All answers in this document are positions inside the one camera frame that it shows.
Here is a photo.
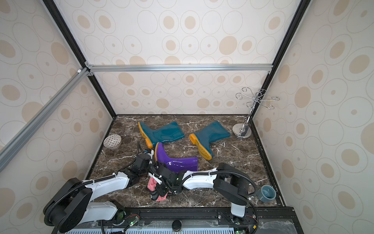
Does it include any pink cloth black trim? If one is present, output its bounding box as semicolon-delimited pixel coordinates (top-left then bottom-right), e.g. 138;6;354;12
147;177;167;201

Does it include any purple rubber boot yellow sole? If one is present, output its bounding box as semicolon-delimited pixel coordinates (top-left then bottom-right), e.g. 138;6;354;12
154;142;198;173

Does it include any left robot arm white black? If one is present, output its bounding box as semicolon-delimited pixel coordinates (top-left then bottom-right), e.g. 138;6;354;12
43;149;154;233

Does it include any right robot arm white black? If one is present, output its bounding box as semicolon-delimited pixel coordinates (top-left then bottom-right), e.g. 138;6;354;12
148;163;258;218

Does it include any teal rubber boot left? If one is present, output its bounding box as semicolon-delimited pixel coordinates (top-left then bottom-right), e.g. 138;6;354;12
138;121;185;149

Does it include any teal rubber boot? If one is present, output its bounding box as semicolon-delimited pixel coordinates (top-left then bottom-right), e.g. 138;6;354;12
189;121;230;160
138;121;185;149

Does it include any teal rubber boot right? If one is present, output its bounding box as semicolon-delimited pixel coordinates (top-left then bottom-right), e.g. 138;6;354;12
189;121;230;160

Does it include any patterned white bowl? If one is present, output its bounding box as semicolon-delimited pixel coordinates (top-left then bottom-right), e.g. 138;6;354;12
103;134;122;150

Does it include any chrome hook stand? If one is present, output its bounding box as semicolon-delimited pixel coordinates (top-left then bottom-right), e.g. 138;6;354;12
232;87;280;139

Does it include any grey-blue ceramic cup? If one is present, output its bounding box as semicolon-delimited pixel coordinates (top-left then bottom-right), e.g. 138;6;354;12
256;185;277;203

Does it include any horizontal aluminium bar back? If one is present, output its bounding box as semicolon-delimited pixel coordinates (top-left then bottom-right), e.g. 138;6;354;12
88;63;273;72

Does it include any diagonal aluminium bar left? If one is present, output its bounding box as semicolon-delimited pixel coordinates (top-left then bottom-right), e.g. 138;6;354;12
1;67;89;170

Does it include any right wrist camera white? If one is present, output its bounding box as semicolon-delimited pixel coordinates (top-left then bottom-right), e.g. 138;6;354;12
148;172;163;184

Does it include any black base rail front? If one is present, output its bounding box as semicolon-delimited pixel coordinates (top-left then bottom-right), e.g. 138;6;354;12
88;207;303;234

